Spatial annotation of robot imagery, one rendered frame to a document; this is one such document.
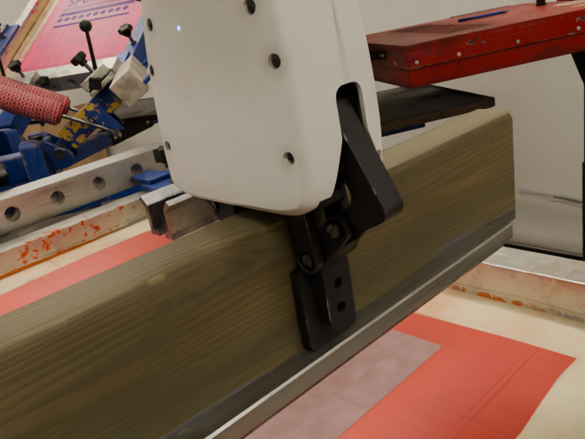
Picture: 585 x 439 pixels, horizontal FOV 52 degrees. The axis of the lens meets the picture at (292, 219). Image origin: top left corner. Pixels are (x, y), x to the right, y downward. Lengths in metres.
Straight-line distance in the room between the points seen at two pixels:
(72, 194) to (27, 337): 0.76
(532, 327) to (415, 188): 0.23
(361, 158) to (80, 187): 0.78
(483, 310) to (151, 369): 0.37
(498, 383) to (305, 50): 0.31
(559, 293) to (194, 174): 0.34
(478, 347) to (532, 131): 2.03
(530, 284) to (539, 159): 1.99
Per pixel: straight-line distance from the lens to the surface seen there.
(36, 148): 1.36
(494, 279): 0.55
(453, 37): 1.33
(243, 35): 0.22
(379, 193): 0.22
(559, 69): 2.40
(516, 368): 0.48
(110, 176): 0.99
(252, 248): 0.25
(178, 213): 0.76
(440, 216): 0.35
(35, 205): 0.95
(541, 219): 2.60
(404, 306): 0.31
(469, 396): 0.45
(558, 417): 0.44
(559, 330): 0.52
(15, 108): 1.34
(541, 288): 0.53
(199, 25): 0.24
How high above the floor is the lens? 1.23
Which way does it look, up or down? 20 degrees down
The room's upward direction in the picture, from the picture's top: 10 degrees counter-clockwise
